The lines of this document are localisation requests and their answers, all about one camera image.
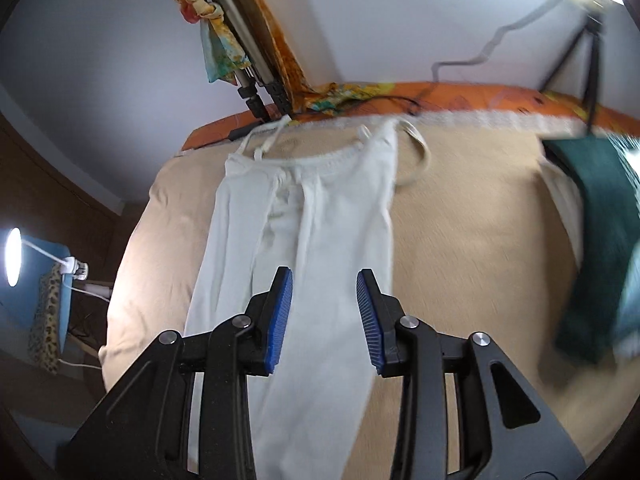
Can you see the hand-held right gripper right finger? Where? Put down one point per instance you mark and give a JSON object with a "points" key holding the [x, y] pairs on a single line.
{"points": [[368, 316]]}

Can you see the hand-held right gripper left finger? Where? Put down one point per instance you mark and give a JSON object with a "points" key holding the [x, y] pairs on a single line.
{"points": [[280, 310]]}

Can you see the beige bed blanket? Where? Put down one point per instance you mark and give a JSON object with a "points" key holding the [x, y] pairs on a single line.
{"points": [[475, 270]]}

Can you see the silver tripod stand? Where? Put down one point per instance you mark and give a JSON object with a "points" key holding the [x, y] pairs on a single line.
{"points": [[240, 25]]}

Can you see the blue side table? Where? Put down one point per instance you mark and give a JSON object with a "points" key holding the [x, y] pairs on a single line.
{"points": [[35, 290]]}

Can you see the orange wooden board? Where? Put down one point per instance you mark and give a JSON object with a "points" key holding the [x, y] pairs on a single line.
{"points": [[272, 30]]}

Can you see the orange patterned bed sheet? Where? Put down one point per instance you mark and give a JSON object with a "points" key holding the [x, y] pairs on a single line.
{"points": [[500, 96]]}

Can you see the white cloth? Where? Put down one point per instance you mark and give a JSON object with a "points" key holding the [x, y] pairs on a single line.
{"points": [[567, 205]]}

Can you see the leopard print cloth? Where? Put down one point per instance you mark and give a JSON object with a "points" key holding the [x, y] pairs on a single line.
{"points": [[45, 320]]}

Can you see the white desk lamp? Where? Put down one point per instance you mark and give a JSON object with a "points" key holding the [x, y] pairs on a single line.
{"points": [[30, 260]]}

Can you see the colourful patterned scarf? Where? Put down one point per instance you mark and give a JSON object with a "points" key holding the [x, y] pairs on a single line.
{"points": [[215, 30]]}

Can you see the black tripod stand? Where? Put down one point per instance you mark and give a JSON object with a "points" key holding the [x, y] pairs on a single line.
{"points": [[590, 55]]}

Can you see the dark green cloth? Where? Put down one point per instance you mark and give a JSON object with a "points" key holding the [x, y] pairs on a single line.
{"points": [[595, 240]]}

